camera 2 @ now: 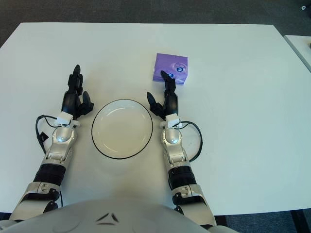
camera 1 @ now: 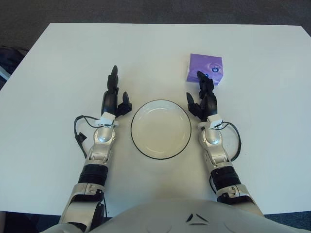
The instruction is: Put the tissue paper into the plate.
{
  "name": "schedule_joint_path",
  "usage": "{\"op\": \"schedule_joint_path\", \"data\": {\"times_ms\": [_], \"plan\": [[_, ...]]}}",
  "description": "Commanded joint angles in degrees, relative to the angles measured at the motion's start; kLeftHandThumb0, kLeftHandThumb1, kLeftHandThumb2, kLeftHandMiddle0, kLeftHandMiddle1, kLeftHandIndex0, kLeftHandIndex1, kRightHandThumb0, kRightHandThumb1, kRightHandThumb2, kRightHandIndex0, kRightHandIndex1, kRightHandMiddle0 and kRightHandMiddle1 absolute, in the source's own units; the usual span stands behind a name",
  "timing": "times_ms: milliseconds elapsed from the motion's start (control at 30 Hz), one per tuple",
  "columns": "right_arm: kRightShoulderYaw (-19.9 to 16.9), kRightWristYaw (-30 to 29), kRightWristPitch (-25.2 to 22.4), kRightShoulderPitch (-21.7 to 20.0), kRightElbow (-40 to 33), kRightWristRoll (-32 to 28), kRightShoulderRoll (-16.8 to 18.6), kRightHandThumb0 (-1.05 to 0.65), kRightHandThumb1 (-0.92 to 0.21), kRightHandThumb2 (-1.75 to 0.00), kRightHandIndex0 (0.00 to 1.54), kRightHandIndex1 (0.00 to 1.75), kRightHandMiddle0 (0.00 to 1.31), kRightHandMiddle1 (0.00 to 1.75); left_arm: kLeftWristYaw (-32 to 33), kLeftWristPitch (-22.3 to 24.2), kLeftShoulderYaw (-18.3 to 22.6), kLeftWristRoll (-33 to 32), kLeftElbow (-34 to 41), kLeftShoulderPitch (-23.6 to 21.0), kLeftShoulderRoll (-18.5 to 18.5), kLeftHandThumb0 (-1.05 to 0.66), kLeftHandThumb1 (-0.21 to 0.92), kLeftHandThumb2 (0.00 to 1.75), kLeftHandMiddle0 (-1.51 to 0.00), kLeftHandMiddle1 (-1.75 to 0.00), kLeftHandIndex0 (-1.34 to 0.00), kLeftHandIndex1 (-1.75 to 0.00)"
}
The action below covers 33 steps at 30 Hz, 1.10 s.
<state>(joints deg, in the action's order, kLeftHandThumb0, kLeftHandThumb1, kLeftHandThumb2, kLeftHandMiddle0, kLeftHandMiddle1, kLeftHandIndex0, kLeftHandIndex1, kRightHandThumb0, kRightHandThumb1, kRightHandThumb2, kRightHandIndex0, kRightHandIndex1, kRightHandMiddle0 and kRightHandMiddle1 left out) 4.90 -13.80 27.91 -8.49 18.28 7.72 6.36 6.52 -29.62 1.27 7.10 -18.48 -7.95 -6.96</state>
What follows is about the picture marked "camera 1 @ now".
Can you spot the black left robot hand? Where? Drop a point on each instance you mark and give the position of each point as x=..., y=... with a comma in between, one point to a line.
x=109, y=99

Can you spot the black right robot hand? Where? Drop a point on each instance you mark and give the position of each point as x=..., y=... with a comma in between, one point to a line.
x=210, y=102

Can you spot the purple tissue paper pack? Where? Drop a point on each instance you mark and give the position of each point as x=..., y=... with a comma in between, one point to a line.
x=198, y=63

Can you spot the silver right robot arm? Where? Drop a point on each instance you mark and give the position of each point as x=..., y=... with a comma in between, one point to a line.
x=216, y=148

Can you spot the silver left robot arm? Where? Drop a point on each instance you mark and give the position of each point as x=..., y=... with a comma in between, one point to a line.
x=97, y=150

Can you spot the white plate with black rim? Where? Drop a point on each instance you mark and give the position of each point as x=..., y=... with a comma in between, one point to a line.
x=160, y=131

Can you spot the black bag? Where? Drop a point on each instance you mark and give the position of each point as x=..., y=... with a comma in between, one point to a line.
x=9, y=58

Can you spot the pale grey flat object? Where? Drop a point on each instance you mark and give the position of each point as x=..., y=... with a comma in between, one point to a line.
x=3, y=72

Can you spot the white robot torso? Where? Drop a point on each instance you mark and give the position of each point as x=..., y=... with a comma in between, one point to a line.
x=158, y=216

